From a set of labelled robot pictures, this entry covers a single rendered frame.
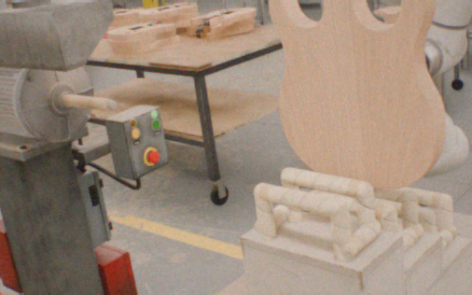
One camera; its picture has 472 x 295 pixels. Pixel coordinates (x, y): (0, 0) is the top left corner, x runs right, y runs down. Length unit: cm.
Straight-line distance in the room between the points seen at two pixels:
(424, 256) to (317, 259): 26
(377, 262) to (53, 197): 127
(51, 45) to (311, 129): 66
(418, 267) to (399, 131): 27
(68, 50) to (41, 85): 32
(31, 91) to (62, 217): 50
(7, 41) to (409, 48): 105
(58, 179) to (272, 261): 108
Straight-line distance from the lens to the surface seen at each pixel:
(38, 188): 216
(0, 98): 203
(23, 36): 174
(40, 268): 226
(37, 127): 195
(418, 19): 116
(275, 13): 133
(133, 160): 215
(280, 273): 127
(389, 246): 122
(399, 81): 121
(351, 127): 130
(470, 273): 147
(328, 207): 114
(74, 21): 164
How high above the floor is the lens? 169
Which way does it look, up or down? 19 degrees down
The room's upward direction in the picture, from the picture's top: 8 degrees counter-clockwise
